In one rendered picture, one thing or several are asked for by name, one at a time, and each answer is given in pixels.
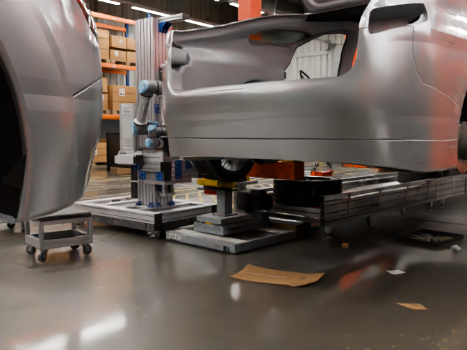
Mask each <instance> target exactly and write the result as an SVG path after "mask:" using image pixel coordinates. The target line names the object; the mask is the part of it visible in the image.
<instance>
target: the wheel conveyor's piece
mask: <svg viewBox="0 0 467 350"><path fill-rule="evenodd" d="M394 175H398V173H397V172H392V173H386V174H375V176H373V178H374V179H375V184H380V185H394V184H398V183H399V182H398V176H394ZM384 176H389V177H384ZM378 177H383V178H378ZM463 177H466V174H460V175H456V176H447V177H443V178H436V185H435V186H436V191H435V192H436V197H435V198H436V200H440V203H441V207H439V208H444V207H443V203H444V201H445V198H448V197H453V196H457V195H460V194H465V180H466V178H463ZM455 178H456V179H455ZM451 179H452V180H451ZM447 180H448V181H447ZM439 181H440V182H439Z"/></svg>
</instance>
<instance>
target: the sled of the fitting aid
mask: <svg viewBox="0 0 467 350"><path fill-rule="evenodd" d="M258 228H262V219H256V218H255V217H253V218H252V219H248V220H244V221H239V222H232V223H228V224H213V223H208V222H201V221H196V222H194V231H201V232H205V233H212V234H216V235H230V234H234V233H239V232H243V231H250V230H254V229H258Z"/></svg>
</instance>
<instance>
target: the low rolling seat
mask: <svg viewBox="0 0 467 350"><path fill-rule="evenodd" d="M85 221H88V233H86V232H83V231H80V230H77V229H76V223H77V222H85ZM30 223H33V224H36V225H38V233H32V234H30ZM66 223H72V229H67V230H61V231H49V232H44V226H48V225H54V224H66ZM24 229H25V243H27V244H28V246H27V248H26V252H27V253H28V254H30V255H31V254H34V253H35V248H37V249H39V250H40V253H39V254H38V260H39V261H40V262H44V261H45V260H46V259H47V251H49V250H47V249H54V248H60V247H69V246H70V247H71V248H72V249H78V248H79V246H80V244H82V245H81V246H83V253H84V254H87V255H88V254H90V253H91V251H92V247H91V246H90V245H89V243H93V236H92V215H91V212H90V211H87V210H82V209H80V208H75V207H68V208H65V209H63V210H60V211H58V212H55V213H54V214H51V215H49V216H46V217H41V218H38V219H36V222H32V221H27V222H24Z"/></svg>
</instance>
